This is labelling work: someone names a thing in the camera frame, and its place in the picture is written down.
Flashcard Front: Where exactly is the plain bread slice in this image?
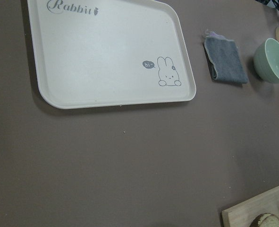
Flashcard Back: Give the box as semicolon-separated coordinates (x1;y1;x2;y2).
250;213;279;227

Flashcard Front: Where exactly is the cream rabbit tray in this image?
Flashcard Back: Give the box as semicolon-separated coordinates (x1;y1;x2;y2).
27;0;196;109

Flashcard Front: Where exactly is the grey folded cloth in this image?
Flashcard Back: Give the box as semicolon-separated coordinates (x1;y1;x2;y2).
204;31;248;84

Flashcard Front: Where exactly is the mint green bowl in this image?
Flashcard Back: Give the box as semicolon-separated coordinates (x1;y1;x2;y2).
253;38;279;84

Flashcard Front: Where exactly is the wooden cutting board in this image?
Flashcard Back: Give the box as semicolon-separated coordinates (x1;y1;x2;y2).
221;186;279;227

